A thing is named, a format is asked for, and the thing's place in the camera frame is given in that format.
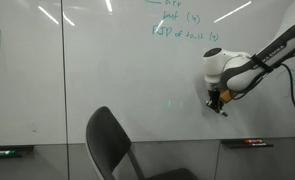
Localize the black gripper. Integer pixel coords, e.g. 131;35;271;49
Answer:
205;81;226;115

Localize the red capped whiteboard marker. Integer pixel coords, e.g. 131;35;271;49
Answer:
242;138;264;145

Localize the wide whiteboard panel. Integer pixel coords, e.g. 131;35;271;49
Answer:
62;0;295;145

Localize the black chair seat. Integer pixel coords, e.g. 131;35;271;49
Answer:
142;167;201;180

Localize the black mesh office chair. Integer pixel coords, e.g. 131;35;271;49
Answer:
126;149;147;180

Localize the black mesh chair backrest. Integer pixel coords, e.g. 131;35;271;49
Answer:
85;105;133;180

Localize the narrow whiteboard panel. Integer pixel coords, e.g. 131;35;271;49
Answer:
0;0;67;146

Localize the green whiteboard marker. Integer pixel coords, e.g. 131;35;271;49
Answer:
0;150;20;158

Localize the black tray with two markers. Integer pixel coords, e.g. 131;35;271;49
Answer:
220;138;275;150

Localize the tan wrist camera mount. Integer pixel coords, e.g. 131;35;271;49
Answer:
219;87;237;104

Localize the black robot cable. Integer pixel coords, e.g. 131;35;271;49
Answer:
231;49;295;118

